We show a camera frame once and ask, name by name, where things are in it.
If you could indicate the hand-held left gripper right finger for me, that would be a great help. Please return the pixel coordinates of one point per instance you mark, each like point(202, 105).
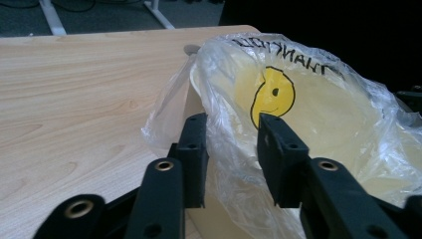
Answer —
point(282, 166)

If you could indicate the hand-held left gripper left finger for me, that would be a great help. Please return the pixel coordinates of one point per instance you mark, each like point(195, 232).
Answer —
point(192, 159)

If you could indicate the cream square trash bin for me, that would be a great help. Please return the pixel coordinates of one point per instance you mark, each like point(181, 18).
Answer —
point(212, 224)

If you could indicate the clear smiley plastic bag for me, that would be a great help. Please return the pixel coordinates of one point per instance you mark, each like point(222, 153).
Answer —
point(232, 66)

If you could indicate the white metal stand frame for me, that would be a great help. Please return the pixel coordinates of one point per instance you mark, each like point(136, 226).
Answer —
point(53, 20)

